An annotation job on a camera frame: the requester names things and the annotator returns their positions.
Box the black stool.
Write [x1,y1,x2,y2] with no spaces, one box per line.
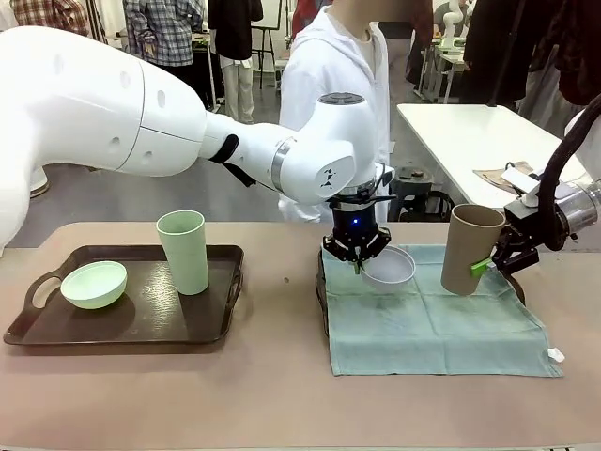
[395,163,456,224]

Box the person in red plaid shirt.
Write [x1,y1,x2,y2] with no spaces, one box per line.
[12,0,89,30]

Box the teal cloth mat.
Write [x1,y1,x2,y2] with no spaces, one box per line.
[321,242,565,379]

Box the pale green bowl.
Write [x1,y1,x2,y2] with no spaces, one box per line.
[60,261,129,311]

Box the person in black coat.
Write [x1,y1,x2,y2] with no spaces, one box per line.
[462,0,556,107]

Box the white background table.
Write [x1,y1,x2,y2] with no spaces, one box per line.
[396,102,589,213]

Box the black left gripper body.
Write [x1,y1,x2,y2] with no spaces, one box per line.
[330,198,379,250]

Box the standing desk with white leg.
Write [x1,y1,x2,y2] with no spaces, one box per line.
[191,32,227,113]

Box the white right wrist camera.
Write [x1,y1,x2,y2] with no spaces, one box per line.
[501,165,547,209]

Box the person in white hooded coat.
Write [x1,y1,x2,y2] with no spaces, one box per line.
[277,3,392,225]

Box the person in dark red plaid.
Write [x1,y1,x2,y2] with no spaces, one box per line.
[520,0,601,124]

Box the tall brown cup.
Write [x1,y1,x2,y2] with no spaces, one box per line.
[439,203,507,298]

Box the black easel stand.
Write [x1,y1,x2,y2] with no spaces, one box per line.
[250,24,280,91]

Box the brown flat mat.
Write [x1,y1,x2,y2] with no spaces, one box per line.
[472,160,542,191]

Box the tall pale green cup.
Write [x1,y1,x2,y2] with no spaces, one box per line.
[156,210,208,297]

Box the person in red jacket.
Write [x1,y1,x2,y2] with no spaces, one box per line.
[290,0,331,39]

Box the grey background desk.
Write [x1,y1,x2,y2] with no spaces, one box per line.
[417,39,471,104]

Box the person in black top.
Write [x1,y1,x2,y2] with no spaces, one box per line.
[207,0,265,126]

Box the thick black cable bundle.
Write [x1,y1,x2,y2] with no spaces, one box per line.
[536,104,591,251]

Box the dark brown serving tray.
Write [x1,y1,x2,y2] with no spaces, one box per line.
[3,243,246,347]
[315,247,528,338]

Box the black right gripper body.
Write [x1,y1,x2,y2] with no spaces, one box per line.
[503,202,572,251]

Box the person in blue plaid shirt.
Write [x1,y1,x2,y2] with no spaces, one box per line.
[123,0,208,68]

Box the white bowl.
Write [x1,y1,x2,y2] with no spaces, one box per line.
[360,245,418,297]

